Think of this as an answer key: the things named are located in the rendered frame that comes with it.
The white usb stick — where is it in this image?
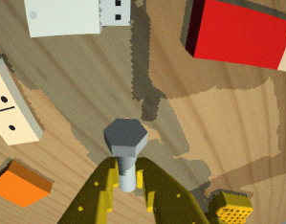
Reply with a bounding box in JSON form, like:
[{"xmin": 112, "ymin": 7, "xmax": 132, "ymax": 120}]
[{"xmin": 24, "ymin": 0, "xmax": 131, "ymax": 37}]

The orange square pad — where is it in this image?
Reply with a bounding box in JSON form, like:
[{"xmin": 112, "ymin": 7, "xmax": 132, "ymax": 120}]
[{"xmin": 0, "ymin": 160, "xmax": 53, "ymax": 208}]

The white domino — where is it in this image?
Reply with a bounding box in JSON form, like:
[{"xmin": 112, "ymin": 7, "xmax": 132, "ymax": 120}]
[{"xmin": 0, "ymin": 57, "xmax": 43, "ymax": 146}]

